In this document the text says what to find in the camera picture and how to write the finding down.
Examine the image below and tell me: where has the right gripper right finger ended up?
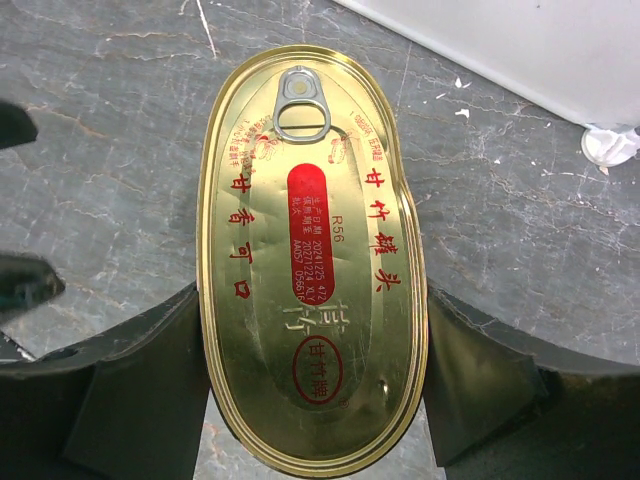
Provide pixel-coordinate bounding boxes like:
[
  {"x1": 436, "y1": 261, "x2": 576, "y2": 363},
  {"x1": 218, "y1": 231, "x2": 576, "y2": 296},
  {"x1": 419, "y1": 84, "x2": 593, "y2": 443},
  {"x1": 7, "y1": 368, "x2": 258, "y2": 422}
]
[{"x1": 424, "y1": 288, "x2": 639, "y2": 479}]

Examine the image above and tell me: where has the white cube cabinet counter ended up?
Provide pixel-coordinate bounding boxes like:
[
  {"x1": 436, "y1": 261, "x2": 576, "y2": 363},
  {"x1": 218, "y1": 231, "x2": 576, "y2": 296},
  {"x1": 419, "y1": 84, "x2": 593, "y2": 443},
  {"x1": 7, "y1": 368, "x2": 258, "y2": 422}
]
[{"x1": 344, "y1": 0, "x2": 639, "y2": 167}]

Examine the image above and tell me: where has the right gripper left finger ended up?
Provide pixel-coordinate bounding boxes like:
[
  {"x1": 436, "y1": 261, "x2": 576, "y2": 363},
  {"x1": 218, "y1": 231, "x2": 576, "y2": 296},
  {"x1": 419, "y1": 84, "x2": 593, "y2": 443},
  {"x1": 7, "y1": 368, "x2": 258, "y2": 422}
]
[{"x1": 1, "y1": 285, "x2": 209, "y2": 479}]

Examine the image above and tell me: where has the oval gold tin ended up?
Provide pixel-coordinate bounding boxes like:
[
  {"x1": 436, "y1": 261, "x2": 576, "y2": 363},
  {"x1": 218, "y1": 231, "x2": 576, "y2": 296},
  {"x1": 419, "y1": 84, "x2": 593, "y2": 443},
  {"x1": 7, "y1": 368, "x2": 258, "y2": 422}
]
[{"x1": 197, "y1": 45, "x2": 428, "y2": 479}]

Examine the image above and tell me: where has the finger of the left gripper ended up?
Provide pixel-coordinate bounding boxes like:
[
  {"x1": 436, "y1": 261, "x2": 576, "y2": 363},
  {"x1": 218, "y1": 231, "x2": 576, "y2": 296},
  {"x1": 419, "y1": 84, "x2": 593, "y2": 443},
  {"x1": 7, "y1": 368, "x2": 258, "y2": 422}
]
[
  {"x1": 0, "y1": 100, "x2": 38, "y2": 150},
  {"x1": 1, "y1": 251, "x2": 65, "y2": 313}
]

